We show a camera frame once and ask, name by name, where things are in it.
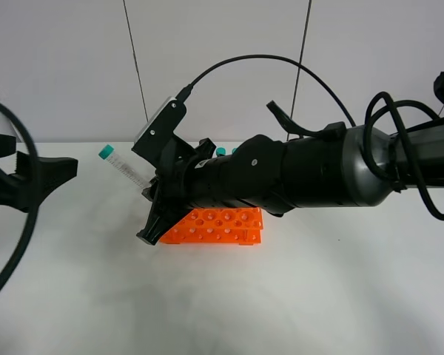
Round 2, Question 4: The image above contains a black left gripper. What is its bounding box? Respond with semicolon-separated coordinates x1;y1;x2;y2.
0;134;78;212

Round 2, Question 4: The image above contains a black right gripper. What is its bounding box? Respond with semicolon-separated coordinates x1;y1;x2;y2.
136;137;244;246

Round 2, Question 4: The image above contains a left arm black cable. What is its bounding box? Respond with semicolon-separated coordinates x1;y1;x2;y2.
0;92;41;308

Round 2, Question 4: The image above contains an orange test tube rack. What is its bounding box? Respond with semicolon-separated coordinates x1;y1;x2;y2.
159;208;263;246

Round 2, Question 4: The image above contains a teal capped tube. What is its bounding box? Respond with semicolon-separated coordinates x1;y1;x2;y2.
98;144;150;190

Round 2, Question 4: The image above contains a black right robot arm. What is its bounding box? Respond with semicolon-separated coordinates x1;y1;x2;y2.
133;126;417;245

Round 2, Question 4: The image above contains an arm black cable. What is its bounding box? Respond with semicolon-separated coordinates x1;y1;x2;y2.
177;55;444;223
0;92;41;308

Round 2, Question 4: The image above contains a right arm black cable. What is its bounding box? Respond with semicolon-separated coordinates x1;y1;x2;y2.
177;55;444;223

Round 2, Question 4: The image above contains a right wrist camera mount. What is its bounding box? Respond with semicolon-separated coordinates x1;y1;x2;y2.
132;97;196;170

